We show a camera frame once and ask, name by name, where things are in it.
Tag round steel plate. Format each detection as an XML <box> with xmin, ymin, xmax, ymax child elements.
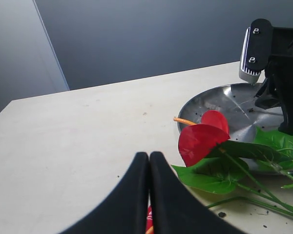
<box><xmin>178</xmin><ymin>83</ymin><xmax>293</xmax><ymax>174</ymax></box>

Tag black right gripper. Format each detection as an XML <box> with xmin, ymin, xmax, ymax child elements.
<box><xmin>250</xmin><ymin>19</ymin><xmax>293</xmax><ymax>136</ymax></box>

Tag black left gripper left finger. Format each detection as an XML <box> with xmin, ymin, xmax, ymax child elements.
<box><xmin>62</xmin><ymin>152</ymin><xmax>149</xmax><ymax>234</ymax></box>

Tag artificial red anthurium plant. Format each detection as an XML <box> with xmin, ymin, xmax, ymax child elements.
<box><xmin>145</xmin><ymin>110</ymin><xmax>293</xmax><ymax>234</ymax></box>

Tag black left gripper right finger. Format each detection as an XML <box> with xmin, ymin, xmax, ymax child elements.
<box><xmin>149</xmin><ymin>151</ymin><xmax>243</xmax><ymax>234</ymax></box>

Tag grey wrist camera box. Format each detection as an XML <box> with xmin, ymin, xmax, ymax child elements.
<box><xmin>238</xmin><ymin>27</ymin><xmax>261</xmax><ymax>84</ymax></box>

